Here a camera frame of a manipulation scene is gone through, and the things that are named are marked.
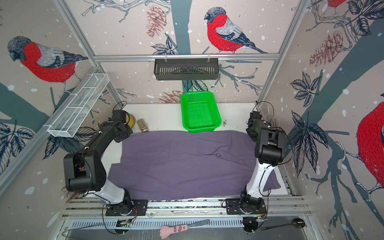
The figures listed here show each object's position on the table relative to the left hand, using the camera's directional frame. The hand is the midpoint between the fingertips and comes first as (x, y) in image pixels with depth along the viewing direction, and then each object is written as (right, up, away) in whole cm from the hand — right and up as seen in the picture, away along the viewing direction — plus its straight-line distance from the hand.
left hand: (128, 130), depth 90 cm
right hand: (+83, -3, +12) cm, 84 cm away
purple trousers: (+37, -21, -2) cm, 42 cm away
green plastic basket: (+46, +12, +27) cm, 54 cm away
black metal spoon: (+90, -41, -22) cm, 101 cm away
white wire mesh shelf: (-21, +10, -17) cm, 28 cm away
